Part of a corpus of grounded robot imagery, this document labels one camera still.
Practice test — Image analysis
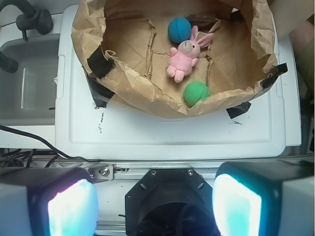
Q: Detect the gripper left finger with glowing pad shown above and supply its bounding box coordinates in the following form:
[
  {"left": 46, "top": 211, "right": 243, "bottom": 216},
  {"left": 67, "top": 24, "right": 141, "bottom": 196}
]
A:
[{"left": 0, "top": 168, "right": 98, "bottom": 236}]

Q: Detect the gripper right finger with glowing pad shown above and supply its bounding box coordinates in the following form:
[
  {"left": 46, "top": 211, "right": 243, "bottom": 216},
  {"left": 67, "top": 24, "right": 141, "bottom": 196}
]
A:
[{"left": 212, "top": 160, "right": 315, "bottom": 236}]

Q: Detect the blue foam ball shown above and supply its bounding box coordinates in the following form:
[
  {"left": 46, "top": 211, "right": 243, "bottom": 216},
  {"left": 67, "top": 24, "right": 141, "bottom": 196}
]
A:
[{"left": 167, "top": 17, "right": 191, "bottom": 44}]

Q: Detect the green foam ball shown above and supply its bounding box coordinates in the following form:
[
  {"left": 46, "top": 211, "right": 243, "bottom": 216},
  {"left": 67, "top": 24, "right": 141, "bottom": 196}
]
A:
[{"left": 184, "top": 81, "right": 210, "bottom": 106}]

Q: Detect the white plastic tray lid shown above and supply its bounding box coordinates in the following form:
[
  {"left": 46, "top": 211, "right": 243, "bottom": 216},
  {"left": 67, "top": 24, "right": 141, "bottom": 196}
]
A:
[{"left": 55, "top": 5, "right": 301, "bottom": 161}]

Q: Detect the grey toy sink basin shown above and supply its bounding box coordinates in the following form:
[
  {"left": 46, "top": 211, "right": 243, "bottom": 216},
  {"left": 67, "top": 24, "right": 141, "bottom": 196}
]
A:
[{"left": 0, "top": 14, "right": 62, "bottom": 144}]

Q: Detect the pink plush bunny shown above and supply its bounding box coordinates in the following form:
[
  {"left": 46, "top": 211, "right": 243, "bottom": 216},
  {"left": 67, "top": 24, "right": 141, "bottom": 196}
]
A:
[{"left": 166, "top": 26, "right": 215, "bottom": 83}]

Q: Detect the crumpled brown paper bag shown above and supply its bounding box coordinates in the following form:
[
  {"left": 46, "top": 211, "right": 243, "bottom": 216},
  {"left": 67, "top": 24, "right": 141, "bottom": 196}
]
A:
[{"left": 71, "top": 0, "right": 278, "bottom": 118}]

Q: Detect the black toy faucet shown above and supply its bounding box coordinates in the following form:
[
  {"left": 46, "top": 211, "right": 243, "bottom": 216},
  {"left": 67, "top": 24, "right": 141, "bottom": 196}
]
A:
[{"left": 0, "top": 0, "right": 54, "bottom": 74}]

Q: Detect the aluminium frame rail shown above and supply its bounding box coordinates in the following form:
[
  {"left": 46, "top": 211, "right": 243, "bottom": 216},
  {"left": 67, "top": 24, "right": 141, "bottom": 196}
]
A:
[{"left": 52, "top": 154, "right": 315, "bottom": 183}]

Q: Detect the black cable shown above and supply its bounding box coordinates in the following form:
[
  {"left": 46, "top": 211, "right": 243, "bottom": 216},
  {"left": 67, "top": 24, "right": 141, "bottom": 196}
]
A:
[{"left": 0, "top": 124, "right": 100, "bottom": 163}]

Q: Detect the black octagonal mount plate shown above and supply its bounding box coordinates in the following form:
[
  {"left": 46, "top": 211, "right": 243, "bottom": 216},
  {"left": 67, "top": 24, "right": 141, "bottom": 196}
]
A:
[{"left": 125, "top": 169, "right": 221, "bottom": 236}]

